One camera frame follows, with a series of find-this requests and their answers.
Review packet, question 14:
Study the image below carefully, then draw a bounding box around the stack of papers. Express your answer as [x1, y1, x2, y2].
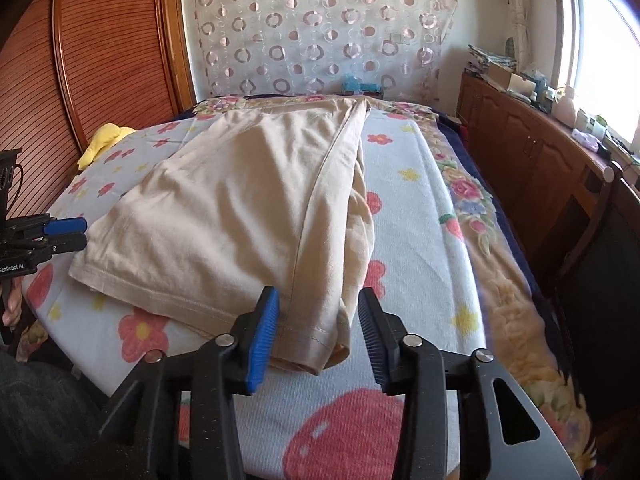
[465, 44, 516, 73]

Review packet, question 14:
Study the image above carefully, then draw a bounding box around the blue toy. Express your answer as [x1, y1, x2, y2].
[341, 74, 383, 97]

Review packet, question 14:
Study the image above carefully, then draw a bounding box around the pale purple cloth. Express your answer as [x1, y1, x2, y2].
[572, 129, 601, 151]

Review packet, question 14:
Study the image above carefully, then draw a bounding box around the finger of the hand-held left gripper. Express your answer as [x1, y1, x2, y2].
[20, 214, 88, 237]
[25, 233, 87, 257]

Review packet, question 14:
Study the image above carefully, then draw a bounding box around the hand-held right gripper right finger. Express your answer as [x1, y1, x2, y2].
[357, 287, 581, 480]

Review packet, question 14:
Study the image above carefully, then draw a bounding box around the yellow plush toy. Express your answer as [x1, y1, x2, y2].
[77, 124, 136, 171]

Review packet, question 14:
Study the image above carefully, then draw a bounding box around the light blue floral blanket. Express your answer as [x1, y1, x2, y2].
[25, 105, 491, 480]

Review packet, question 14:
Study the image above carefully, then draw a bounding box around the white lace curtain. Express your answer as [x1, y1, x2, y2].
[492, 0, 563, 68]

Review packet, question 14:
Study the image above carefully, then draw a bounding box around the beige floral bedspread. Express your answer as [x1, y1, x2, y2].
[15, 92, 596, 480]

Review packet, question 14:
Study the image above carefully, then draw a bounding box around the wooden louvered wardrobe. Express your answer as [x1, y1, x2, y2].
[0, 0, 198, 221]

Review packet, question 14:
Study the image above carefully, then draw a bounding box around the beige t-shirt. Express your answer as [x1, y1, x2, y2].
[67, 97, 376, 376]

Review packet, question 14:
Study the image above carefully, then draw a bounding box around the blue figurine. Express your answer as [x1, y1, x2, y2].
[530, 72, 551, 106]

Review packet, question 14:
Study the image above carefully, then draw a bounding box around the person's left hand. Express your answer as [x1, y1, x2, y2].
[0, 277, 25, 331]

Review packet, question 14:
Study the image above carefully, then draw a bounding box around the circle-patterned sheer curtain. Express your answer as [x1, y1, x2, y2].
[181, 0, 460, 108]

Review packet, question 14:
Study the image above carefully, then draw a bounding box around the window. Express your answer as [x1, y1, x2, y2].
[555, 0, 640, 141]

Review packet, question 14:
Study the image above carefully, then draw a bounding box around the person's leg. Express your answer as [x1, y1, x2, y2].
[0, 350, 116, 480]

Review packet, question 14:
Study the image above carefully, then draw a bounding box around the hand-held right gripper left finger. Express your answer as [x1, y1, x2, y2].
[97, 286, 281, 480]

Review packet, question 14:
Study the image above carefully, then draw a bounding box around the dark wooden chair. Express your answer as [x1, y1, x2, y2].
[550, 160, 640, 431]

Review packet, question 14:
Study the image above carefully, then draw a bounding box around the wooden sideboard cabinet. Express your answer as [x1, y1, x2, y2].
[457, 72, 640, 281]

